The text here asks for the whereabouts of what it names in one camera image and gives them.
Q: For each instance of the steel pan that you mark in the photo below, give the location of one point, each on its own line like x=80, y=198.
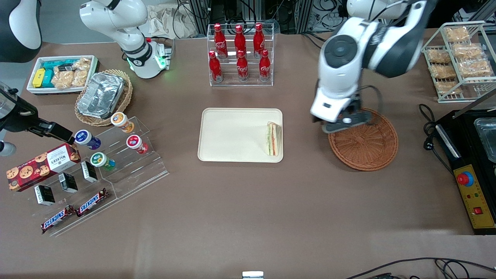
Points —
x=489, y=139

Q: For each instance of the wrapped bread pack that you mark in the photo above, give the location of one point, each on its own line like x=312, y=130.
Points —
x=468, y=51
x=438, y=56
x=448, y=87
x=476, y=69
x=457, y=34
x=443, y=71

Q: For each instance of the clear acrylic bottle rack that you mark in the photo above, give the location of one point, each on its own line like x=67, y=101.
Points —
x=232, y=83

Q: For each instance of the black countertop appliance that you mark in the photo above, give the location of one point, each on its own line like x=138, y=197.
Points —
x=465, y=151

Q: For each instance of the long teal snack box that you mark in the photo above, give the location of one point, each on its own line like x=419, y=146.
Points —
x=54, y=64

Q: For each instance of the red lidded jar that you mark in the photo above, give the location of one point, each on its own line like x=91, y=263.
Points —
x=135, y=143

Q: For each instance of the beige plastic serving tray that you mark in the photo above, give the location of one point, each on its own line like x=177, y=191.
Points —
x=232, y=135

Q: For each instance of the snickers chocolate bar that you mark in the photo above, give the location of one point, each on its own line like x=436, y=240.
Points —
x=57, y=219
x=92, y=202

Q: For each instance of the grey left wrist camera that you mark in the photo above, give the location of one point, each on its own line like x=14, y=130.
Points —
x=345, y=123

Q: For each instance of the red cola bottle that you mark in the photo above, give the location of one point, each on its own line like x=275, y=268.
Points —
x=242, y=66
x=264, y=65
x=215, y=68
x=220, y=42
x=259, y=38
x=240, y=40

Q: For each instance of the white plastic snack bin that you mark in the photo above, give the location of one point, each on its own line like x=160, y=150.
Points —
x=33, y=91

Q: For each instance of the clear bag of crackers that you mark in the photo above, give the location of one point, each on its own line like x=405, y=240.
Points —
x=80, y=77
x=83, y=64
x=62, y=79

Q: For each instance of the orange lidded jar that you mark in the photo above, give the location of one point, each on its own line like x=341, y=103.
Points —
x=121, y=121

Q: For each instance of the yellow snack box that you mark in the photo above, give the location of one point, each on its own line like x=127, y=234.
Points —
x=38, y=78

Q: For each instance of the grey metal bar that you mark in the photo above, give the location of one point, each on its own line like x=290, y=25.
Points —
x=476, y=102

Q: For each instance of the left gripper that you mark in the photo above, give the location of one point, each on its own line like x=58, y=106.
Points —
x=355, y=104

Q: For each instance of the green lidded jar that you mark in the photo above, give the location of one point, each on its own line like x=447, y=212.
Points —
x=100, y=161

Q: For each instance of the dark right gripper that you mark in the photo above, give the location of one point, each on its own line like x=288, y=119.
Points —
x=24, y=117

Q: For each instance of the blue lidded jar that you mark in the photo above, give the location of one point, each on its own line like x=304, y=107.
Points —
x=86, y=139

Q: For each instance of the small teal snack box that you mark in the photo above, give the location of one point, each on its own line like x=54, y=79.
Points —
x=48, y=79

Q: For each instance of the oval light wicker basket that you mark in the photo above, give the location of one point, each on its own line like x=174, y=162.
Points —
x=126, y=99

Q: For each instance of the red tartan cookie box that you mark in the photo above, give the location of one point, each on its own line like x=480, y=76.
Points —
x=38, y=166

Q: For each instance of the yellow control panel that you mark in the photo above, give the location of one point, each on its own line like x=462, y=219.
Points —
x=478, y=201

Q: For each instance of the round brown wicker basket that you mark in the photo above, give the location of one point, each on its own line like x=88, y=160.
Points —
x=368, y=149

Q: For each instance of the red emergency stop button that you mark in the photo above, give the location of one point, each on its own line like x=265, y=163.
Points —
x=465, y=178

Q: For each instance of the triangular sandwich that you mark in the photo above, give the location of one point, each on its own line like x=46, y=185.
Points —
x=273, y=139

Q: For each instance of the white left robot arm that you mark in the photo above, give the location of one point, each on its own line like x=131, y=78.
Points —
x=345, y=54

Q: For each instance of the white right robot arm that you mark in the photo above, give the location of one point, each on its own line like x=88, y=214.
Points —
x=116, y=19

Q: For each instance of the aluminium foil container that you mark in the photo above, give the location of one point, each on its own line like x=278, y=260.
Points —
x=100, y=95

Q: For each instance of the small black carton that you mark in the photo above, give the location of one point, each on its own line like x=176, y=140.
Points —
x=68, y=182
x=44, y=195
x=89, y=171

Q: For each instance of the clear acrylic step stand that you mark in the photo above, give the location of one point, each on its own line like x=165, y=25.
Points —
x=66, y=228
x=135, y=176

